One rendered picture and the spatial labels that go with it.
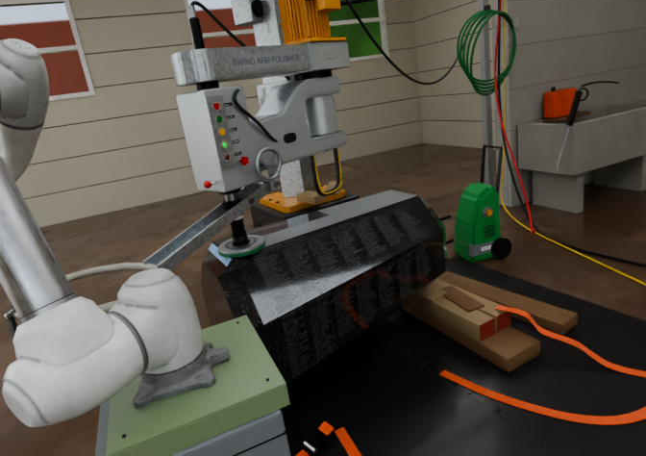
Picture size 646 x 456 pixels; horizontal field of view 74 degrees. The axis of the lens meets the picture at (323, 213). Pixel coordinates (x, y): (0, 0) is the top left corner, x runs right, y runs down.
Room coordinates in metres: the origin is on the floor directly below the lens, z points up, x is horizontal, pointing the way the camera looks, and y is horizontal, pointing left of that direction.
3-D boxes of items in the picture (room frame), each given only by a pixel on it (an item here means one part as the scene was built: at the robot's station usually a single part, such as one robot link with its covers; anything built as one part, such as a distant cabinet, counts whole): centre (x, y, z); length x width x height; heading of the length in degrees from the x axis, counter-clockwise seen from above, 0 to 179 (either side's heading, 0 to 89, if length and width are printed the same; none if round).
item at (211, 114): (1.77, 0.36, 1.37); 0.08 x 0.03 x 0.28; 136
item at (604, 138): (4.24, -2.77, 0.43); 1.30 x 0.62 x 0.86; 111
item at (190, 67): (2.16, 0.16, 1.61); 0.96 x 0.25 x 0.17; 136
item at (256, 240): (1.90, 0.40, 0.84); 0.21 x 0.21 x 0.01
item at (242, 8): (2.94, 0.27, 2.00); 0.20 x 0.18 x 0.15; 28
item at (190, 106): (1.96, 0.34, 1.32); 0.36 x 0.22 x 0.45; 136
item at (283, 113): (2.18, 0.12, 1.30); 0.74 x 0.23 x 0.49; 136
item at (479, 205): (3.23, -1.22, 0.43); 0.35 x 0.35 x 0.87; 13
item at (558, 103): (4.39, -2.58, 1.00); 0.50 x 0.22 x 0.33; 111
